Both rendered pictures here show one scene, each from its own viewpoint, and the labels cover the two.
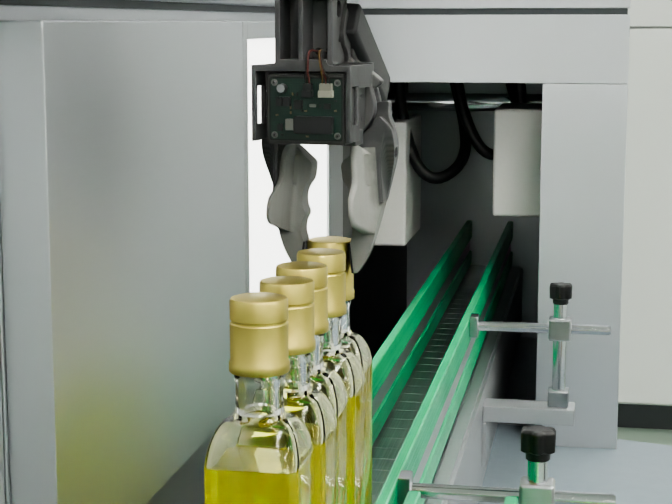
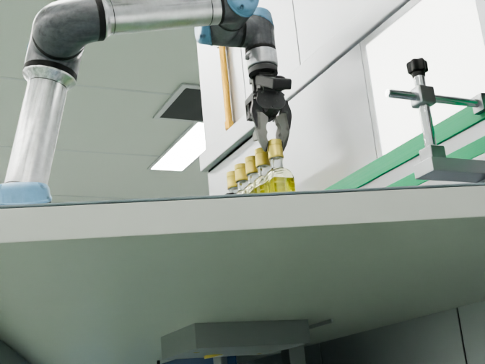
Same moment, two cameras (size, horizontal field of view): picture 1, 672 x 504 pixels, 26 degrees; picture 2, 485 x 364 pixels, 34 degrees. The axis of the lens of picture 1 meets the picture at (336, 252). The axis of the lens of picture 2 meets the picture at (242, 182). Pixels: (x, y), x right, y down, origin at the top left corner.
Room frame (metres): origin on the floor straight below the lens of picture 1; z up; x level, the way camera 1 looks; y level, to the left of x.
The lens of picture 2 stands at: (2.37, -1.09, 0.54)
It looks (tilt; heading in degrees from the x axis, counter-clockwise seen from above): 17 degrees up; 143
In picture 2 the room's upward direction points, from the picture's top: 6 degrees counter-clockwise
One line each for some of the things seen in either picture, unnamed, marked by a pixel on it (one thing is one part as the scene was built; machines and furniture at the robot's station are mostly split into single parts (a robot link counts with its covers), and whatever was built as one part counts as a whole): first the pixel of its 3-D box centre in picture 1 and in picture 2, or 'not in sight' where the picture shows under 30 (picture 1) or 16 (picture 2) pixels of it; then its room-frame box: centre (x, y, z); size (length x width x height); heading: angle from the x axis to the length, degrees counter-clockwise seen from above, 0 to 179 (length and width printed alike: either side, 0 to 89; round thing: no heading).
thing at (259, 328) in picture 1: (259, 333); (233, 180); (0.83, 0.04, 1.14); 0.04 x 0.04 x 0.04
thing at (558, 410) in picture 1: (538, 374); (442, 136); (1.72, -0.25, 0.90); 0.17 x 0.05 x 0.23; 80
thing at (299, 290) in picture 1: (287, 314); (241, 173); (0.88, 0.03, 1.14); 0.04 x 0.04 x 0.04
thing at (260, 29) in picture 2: not in sight; (257, 32); (1.03, 0.01, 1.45); 0.09 x 0.08 x 0.11; 74
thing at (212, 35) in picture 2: not in sight; (221, 27); (1.02, -0.09, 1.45); 0.11 x 0.11 x 0.08; 74
